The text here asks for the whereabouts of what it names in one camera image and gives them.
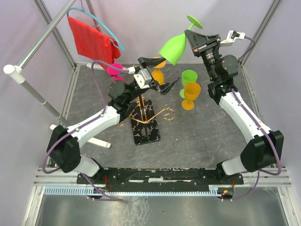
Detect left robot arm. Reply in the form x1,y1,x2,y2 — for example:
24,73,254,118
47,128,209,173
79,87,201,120
46,57,179,184

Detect pink wine glass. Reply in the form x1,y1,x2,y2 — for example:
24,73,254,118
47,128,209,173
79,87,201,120
106,63,125,82

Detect green wine glass right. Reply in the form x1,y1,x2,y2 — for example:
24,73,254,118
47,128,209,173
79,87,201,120
180,70,198,98

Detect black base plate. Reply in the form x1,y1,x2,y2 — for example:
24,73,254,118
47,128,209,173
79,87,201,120
90,168,244,190

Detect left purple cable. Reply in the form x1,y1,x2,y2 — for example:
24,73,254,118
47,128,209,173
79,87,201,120
43,60,136,201

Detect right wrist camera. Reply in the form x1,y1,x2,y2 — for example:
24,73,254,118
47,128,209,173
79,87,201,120
221,30,246,45

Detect white slotted cable duct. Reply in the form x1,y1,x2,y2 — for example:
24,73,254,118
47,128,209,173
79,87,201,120
44,183,222,197

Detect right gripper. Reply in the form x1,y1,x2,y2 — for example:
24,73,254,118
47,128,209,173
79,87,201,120
185,30,222,81

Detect green wine glass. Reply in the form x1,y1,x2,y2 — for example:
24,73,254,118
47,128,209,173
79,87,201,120
180,70,198,98
158,15,203,66

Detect orange wine glass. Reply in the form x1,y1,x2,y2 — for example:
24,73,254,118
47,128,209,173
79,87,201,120
151,61,166,85
182,82,201,110

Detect white clothes stand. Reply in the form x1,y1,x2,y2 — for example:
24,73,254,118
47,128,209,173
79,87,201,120
3,0,142,149

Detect gold wire glass rack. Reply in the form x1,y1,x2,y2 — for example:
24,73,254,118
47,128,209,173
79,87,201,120
129,95,175,145

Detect orange wine glass right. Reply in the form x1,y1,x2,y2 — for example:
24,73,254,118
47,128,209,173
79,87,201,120
182,82,201,110

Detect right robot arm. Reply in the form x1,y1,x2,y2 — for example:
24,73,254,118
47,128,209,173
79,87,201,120
184,30,284,184

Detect red cloth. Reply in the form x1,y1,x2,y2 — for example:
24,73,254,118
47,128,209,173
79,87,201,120
67,16,121,64

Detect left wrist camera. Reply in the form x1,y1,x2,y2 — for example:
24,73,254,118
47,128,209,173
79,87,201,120
128,67,152,89

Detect blue clothes hanger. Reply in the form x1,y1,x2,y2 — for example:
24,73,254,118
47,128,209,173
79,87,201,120
67,0,125,51

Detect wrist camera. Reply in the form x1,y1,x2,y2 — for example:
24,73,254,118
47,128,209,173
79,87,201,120
128,67,152,89
221,30,246,45

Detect green wine glass front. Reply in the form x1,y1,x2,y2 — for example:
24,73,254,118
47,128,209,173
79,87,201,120
158,15,203,66

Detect orange wine glass front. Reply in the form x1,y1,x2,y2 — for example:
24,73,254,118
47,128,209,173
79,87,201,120
151,61,166,85

